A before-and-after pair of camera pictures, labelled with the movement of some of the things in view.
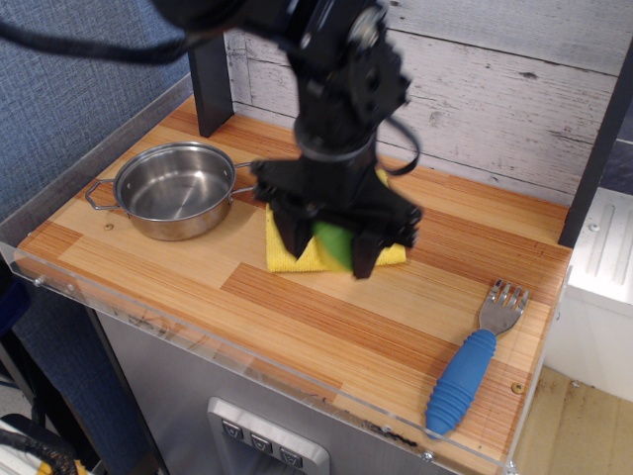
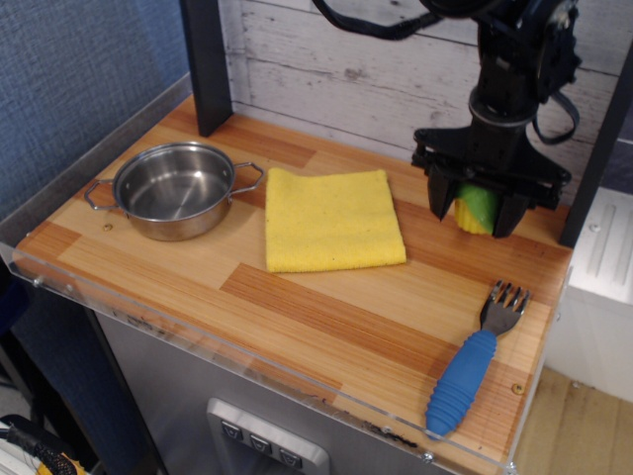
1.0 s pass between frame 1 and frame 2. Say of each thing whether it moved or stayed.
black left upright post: stayed
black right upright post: stayed
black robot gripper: moved
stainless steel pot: stayed
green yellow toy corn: moved
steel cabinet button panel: stayed
